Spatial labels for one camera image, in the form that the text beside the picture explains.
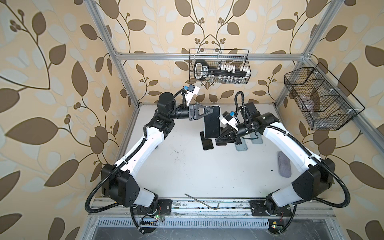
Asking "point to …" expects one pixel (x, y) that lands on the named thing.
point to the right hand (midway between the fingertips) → (217, 141)
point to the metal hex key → (213, 208)
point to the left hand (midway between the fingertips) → (213, 112)
